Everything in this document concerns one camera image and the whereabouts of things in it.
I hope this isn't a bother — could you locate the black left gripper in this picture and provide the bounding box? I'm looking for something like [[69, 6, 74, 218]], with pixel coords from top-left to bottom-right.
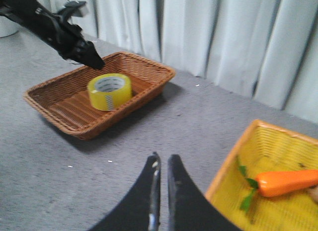
[[55, 23, 105, 70]]

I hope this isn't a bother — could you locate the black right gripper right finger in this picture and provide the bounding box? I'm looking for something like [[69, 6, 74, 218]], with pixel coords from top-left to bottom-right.
[[167, 154, 239, 231]]

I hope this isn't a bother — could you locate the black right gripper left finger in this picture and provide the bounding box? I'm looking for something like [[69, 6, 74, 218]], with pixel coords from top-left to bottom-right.
[[90, 153, 161, 231]]

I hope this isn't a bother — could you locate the yellow tape roll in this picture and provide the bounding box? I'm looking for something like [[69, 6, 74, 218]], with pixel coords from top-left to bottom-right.
[[87, 73, 133, 111]]

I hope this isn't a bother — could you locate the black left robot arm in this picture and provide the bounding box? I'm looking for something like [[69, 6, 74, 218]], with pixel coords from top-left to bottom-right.
[[0, 0, 105, 70]]

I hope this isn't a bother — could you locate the brown wicker basket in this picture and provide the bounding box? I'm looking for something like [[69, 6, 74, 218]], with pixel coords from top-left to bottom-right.
[[24, 52, 175, 140]]

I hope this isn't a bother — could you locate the orange toy carrot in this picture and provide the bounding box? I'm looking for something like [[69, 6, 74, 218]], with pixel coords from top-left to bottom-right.
[[237, 158, 318, 213]]

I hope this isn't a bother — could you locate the yellow wicker basket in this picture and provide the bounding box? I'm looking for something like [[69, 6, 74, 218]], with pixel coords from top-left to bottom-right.
[[205, 120, 318, 231]]

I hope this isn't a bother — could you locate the white curtain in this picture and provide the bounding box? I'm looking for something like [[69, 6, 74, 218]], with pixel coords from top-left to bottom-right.
[[39, 0, 318, 123]]

